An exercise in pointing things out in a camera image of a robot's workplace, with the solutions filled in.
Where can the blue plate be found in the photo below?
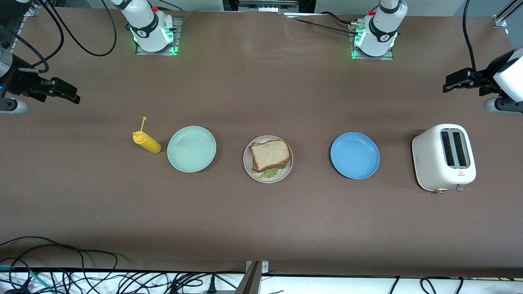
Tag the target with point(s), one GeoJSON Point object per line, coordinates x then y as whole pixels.
{"type": "Point", "coordinates": [354, 155]}

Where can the mint green plate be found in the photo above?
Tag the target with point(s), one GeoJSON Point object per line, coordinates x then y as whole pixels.
{"type": "Point", "coordinates": [191, 149]}

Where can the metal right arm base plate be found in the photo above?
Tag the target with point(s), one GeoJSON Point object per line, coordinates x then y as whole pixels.
{"type": "Point", "coordinates": [178, 28]}

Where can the aluminium frame rail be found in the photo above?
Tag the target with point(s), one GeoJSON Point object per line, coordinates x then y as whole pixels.
{"type": "Point", "coordinates": [30, 10]}
{"type": "Point", "coordinates": [500, 21]}

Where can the beige plate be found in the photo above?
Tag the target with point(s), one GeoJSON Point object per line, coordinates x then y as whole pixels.
{"type": "Point", "coordinates": [249, 167]}

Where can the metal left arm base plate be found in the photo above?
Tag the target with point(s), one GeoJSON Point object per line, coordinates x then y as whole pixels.
{"type": "Point", "coordinates": [386, 57]}

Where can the yellow mustard squeeze bottle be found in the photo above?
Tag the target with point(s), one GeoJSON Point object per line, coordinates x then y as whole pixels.
{"type": "Point", "coordinates": [149, 143]}

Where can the brown bread slice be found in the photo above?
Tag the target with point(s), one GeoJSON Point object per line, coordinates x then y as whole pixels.
{"type": "Point", "coordinates": [270, 154]}
{"type": "Point", "coordinates": [254, 165]}

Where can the small aluminium corner bracket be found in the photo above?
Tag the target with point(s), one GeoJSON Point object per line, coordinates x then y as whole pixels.
{"type": "Point", "coordinates": [264, 267]}

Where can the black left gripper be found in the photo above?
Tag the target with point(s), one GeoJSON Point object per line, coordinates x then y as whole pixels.
{"type": "Point", "coordinates": [485, 77]}

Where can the flat silver metal strip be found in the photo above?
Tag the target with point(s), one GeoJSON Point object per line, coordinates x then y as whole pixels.
{"type": "Point", "coordinates": [302, 15]}

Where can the black power plug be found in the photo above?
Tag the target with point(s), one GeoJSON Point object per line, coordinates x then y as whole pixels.
{"type": "Point", "coordinates": [211, 284]}

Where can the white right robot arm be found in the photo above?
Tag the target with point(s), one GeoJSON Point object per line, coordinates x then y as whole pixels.
{"type": "Point", "coordinates": [149, 32]}

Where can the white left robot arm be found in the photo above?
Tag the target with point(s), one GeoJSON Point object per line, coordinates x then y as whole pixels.
{"type": "Point", "coordinates": [380, 36]}

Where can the dark metal beam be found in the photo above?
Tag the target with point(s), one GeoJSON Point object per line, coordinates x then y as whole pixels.
{"type": "Point", "coordinates": [249, 283]}

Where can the white two-slot toaster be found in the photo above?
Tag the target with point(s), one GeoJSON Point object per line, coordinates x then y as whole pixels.
{"type": "Point", "coordinates": [429, 161]}

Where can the grey metal equipment frame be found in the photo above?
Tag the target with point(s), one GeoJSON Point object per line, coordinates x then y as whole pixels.
{"type": "Point", "coordinates": [267, 5]}

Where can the green lettuce leaf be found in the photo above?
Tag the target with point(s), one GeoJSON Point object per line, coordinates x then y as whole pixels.
{"type": "Point", "coordinates": [269, 173]}

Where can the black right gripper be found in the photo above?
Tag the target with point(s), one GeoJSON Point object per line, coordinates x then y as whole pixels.
{"type": "Point", "coordinates": [19, 81]}

